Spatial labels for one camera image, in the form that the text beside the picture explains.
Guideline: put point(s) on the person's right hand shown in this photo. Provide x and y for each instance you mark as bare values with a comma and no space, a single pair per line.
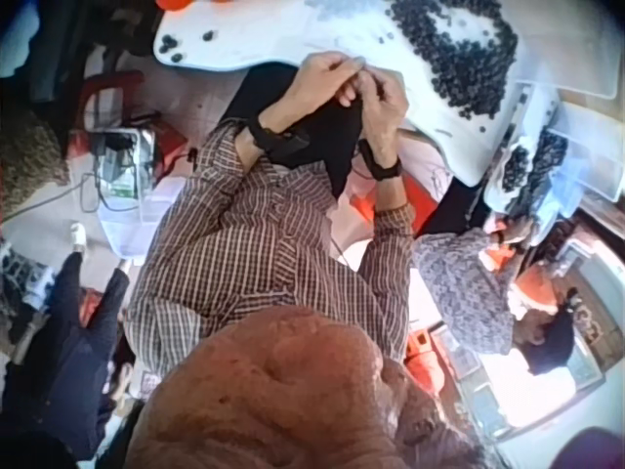
386,112

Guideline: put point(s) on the white plastic box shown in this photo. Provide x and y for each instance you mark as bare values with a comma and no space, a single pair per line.
595,156

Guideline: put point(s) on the clear plastic container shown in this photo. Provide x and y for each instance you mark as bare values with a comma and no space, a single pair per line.
124,205

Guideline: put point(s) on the red stool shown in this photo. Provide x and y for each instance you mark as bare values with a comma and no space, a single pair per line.
112,93

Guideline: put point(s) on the large white tray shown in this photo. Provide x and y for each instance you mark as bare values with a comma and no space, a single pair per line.
273,34

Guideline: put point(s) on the small cluster of black beads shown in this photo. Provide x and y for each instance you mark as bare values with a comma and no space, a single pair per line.
168,44

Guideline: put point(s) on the black wrist band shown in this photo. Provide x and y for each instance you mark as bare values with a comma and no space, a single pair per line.
383,168
273,137

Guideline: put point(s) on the brown woven bag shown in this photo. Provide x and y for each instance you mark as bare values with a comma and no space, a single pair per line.
27,156

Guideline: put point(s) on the orange stool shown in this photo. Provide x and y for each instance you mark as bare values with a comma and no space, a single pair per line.
420,200

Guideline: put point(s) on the flat white tray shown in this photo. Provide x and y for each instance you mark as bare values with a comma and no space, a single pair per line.
566,44

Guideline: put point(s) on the pile of black beads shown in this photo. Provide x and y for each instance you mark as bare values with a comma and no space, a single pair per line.
464,63

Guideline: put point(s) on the person's left hand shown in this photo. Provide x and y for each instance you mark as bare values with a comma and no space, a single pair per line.
317,80

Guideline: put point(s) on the clear bin of black beads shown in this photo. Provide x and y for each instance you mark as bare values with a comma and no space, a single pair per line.
532,166

